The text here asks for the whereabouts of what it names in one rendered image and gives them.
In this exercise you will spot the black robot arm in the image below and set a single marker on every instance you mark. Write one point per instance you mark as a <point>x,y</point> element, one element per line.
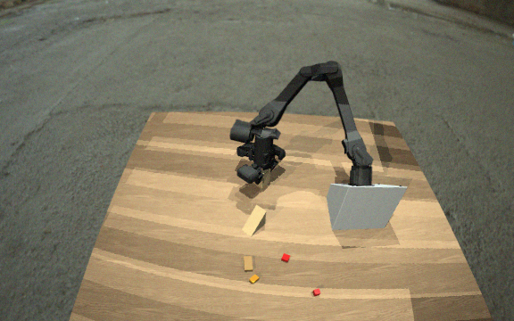
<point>271,114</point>

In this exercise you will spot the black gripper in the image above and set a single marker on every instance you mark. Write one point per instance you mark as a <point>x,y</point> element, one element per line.
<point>262,159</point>

